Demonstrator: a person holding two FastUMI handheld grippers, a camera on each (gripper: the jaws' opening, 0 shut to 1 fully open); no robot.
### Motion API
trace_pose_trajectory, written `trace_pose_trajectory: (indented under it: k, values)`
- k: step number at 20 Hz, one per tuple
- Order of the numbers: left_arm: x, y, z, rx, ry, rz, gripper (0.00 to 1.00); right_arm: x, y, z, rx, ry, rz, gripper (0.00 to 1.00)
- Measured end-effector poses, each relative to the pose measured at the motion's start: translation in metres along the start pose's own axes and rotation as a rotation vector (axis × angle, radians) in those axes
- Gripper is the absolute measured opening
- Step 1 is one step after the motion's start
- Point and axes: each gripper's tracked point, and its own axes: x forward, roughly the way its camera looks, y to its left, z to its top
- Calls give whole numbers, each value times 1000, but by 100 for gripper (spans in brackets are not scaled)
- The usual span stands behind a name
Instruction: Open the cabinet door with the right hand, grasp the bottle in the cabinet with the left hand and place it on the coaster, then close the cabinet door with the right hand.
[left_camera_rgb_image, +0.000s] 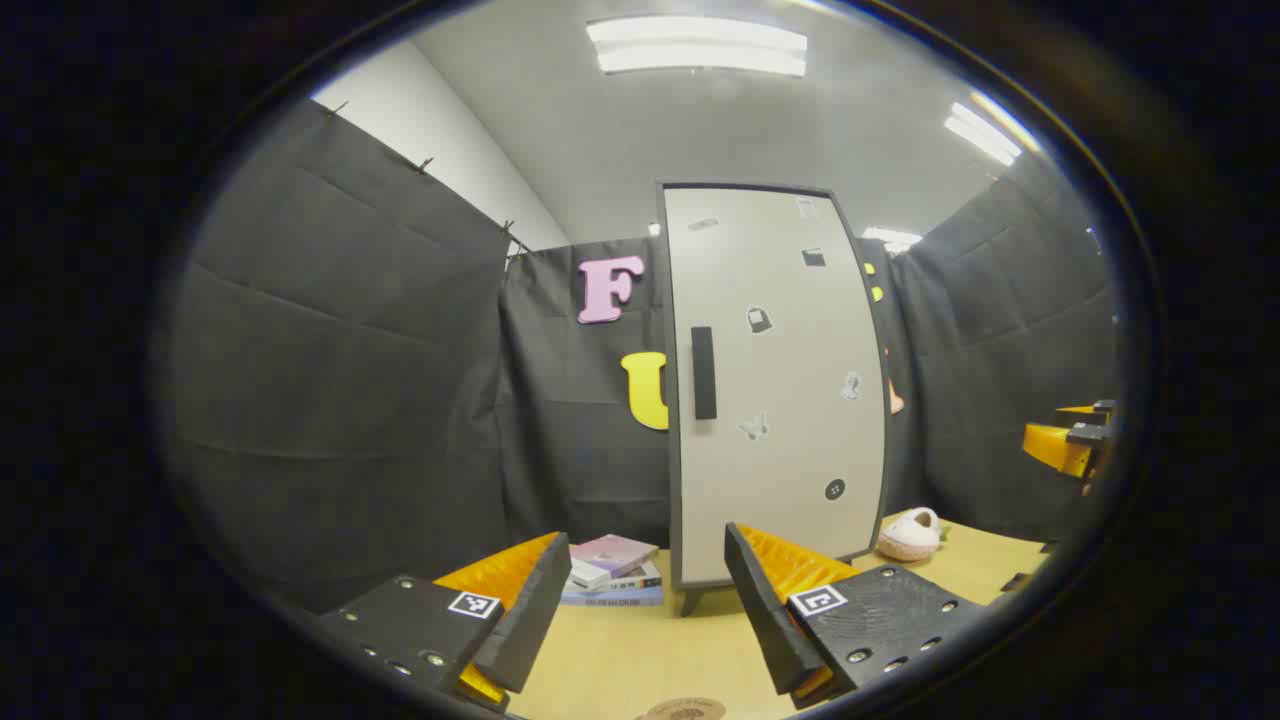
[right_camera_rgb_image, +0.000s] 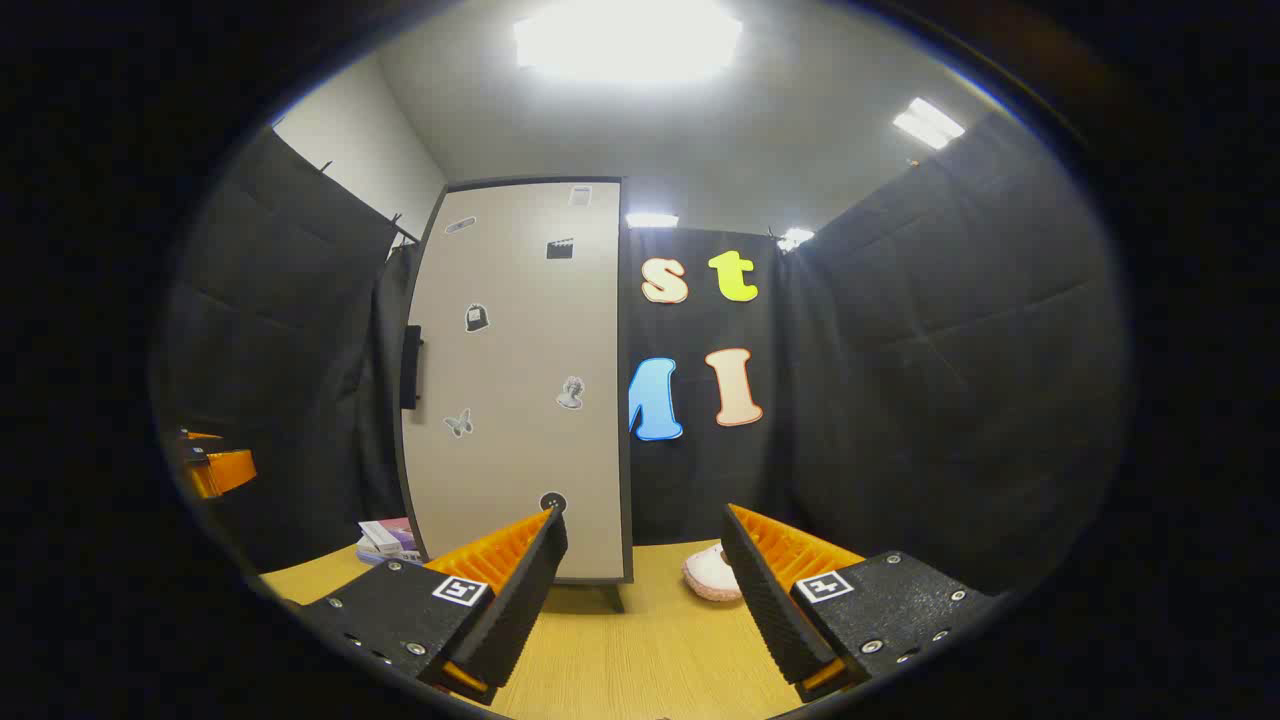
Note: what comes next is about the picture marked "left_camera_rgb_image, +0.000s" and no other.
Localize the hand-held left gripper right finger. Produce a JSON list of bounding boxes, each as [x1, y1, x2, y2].
[[724, 521, 991, 711]]

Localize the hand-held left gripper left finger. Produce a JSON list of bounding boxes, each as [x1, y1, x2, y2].
[[318, 531, 573, 713]]

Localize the grey cabinet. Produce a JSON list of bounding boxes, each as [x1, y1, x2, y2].
[[655, 180, 896, 618]]

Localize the round brown coaster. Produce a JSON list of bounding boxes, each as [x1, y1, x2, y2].
[[636, 697, 728, 720]]

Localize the white cabinet door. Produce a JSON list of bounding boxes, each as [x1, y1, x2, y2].
[[663, 183, 891, 589]]

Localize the black door handle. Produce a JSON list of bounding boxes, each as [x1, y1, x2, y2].
[[691, 326, 718, 421]]

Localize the blue book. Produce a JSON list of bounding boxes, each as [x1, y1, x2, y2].
[[560, 585, 665, 608]]

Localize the pink book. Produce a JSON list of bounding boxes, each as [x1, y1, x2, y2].
[[570, 534, 660, 579]]

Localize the dark spine book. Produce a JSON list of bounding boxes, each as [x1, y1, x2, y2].
[[590, 562, 663, 593]]

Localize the pink plush slipper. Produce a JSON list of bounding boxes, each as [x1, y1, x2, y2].
[[877, 507, 943, 562]]

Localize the black backdrop cloth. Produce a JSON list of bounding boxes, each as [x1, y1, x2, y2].
[[165, 100, 1119, 613]]

